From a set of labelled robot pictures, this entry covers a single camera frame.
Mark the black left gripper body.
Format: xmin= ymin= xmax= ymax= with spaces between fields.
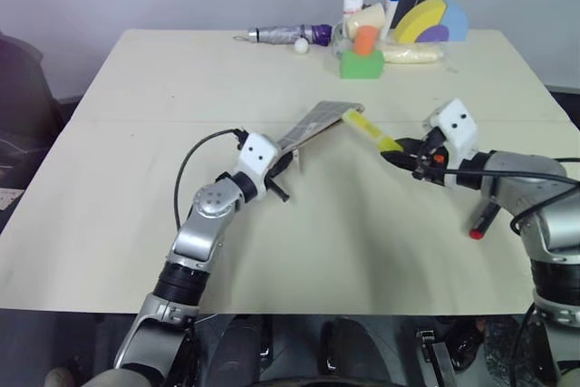
xmin=267 ymin=153 xmax=295 ymax=180

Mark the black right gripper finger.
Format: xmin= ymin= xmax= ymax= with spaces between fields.
xmin=382 ymin=150 xmax=421 ymax=179
xmin=392 ymin=136 xmax=428 ymax=155

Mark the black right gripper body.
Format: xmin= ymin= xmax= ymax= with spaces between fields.
xmin=415 ymin=129 xmax=459 ymax=188

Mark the yellow highlighter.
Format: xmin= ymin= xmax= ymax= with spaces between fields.
xmin=341 ymin=109 xmax=404 ymax=153

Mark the grey grid pouch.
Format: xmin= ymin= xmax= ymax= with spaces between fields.
xmin=273 ymin=100 xmax=366 ymax=158

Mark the red marker with black body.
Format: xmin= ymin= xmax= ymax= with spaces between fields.
xmin=468 ymin=199 xmax=500 ymax=240

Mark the clear bag of pale filling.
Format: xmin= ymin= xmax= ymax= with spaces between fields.
xmin=377 ymin=39 xmax=449 ymax=67

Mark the green foam block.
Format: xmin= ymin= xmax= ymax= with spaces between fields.
xmin=339 ymin=48 xmax=386 ymax=82

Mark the orange foam cylinder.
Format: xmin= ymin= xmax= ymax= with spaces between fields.
xmin=353 ymin=25 xmax=380 ymax=58

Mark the purple foam half disc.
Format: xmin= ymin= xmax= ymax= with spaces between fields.
xmin=413 ymin=23 xmax=451 ymax=44

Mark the yellow foam arch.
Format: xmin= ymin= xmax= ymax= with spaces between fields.
xmin=392 ymin=0 xmax=450 ymax=44

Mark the beige foam cone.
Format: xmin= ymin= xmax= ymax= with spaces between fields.
xmin=343 ymin=2 xmax=388 ymax=39

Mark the blue foam arch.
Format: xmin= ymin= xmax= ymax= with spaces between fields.
xmin=440 ymin=0 xmax=470 ymax=43

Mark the white bottle with blue cap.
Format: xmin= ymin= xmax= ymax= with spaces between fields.
xmin=379 ymin=0 xmax=404 ymax=42

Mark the dark rounded shape under table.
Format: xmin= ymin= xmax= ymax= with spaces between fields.
xmin=211 ymin=314 xmax=274 ymax=387

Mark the black chair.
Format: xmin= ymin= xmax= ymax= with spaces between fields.
xmin=0 ymin=31 xmax=65 ymax=227

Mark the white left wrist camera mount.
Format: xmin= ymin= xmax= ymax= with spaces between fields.
xmin=237 ymin=132 xmax=280 ymax=200

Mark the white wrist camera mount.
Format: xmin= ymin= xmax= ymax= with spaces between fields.
xmin=422 ymin=98 xmax=479 ymax=167
xmin=237 ymin=132 xmax=280 ymax=200

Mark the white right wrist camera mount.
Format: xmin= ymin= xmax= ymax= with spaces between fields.
xmin=422 ymin=98 xmax=479 ymax=167

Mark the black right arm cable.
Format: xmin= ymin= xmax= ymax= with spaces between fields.
xmin=441 ymin=158 xmax=580 ymax=237

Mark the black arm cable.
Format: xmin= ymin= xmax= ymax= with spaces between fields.
xmin=441 ymin=158 xmax=580 ymax=237
xmin=173 ymin=128 xmax=245 ymax=230

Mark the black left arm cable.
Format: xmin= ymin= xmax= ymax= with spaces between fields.
xmin=173 ymin=128 xmax=245 ymax=230

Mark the grey folded umbrella purple handle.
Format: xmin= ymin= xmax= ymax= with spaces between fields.
xmin=232 ymin=23 xmax=335 ymax=49

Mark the metal bracket under table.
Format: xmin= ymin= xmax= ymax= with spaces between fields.
xmin=414 ymin=326 xmax=459 ymax=387

